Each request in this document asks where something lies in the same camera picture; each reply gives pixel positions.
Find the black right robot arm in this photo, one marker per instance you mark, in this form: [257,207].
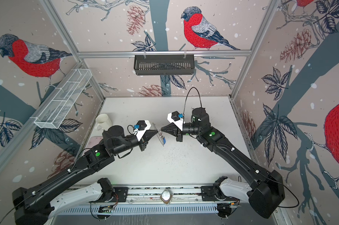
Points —
[263,190]

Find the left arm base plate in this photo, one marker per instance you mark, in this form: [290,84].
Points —
[113,195]

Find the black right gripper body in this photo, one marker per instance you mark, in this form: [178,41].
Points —
[180,133]

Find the white ceramic mug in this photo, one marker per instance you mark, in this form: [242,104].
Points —
[103,122]

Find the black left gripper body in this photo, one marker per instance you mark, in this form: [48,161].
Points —
[142,144]

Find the white wire mesh basket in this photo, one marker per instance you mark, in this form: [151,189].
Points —
[65,96]

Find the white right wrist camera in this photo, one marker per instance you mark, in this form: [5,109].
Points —
[177,119]

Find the black slotted wall basket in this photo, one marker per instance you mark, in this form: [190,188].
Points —
[156,65]

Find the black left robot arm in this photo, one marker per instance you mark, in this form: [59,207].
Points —
[35,205]

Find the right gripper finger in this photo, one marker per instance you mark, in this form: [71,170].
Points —
[170,132]
[169,128]

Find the small white dome object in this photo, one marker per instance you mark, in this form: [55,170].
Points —
[166,197]

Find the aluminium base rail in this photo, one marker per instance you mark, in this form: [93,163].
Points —
[142,194]

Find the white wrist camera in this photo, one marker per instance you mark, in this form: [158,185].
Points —
[177,119]
[140,128]

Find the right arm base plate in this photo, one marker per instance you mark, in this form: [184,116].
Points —
[207,193]

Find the pink rectangular tray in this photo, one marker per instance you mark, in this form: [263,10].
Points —
[94,141]

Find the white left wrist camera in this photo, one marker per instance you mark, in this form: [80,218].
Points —
[140,128]

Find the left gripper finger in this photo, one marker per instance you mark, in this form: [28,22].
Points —
[147,139]
[150,133]

